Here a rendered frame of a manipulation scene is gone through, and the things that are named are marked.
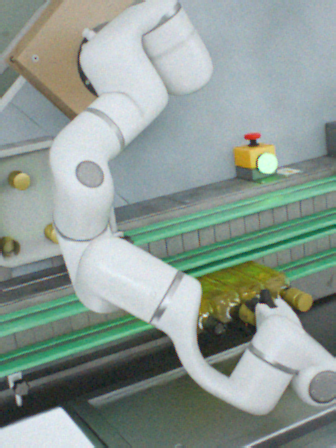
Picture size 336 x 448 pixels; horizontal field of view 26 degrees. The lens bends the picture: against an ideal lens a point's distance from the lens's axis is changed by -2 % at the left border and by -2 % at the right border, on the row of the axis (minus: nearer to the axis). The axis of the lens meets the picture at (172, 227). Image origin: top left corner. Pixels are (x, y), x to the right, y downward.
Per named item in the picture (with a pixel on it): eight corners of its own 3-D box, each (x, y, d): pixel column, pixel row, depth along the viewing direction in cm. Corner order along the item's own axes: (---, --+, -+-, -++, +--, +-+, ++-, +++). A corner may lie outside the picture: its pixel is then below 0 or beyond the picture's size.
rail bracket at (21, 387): (-3, 392, 139) (17, 421, 128) (-10, 359, 138) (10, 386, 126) (17, 385, 141) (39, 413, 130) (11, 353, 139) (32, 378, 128)
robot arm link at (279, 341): (246, 381, 97) (282, 319, 96) (223, 350, 107) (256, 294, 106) (334, 420, 102) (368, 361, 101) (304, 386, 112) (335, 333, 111)
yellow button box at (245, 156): (235, 176, 171) (252, 180, 164) (231, 145, 169) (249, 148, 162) (259, 170, 174) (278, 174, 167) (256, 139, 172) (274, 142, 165)
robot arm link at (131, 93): (101, 153, 117) (43, 70, 110) (190, 69, 127) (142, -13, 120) (135, 150, 109) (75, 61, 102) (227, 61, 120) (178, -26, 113)
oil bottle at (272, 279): (215, 283, 158) (273, 311, 139) (212, 259, 156) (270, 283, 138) (237, 277, 160) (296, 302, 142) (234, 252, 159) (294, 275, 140)
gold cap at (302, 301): (301, 290, 139) (315, 296, 135) (294, 307, 139) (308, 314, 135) (288, 285, 137) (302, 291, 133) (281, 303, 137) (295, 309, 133)
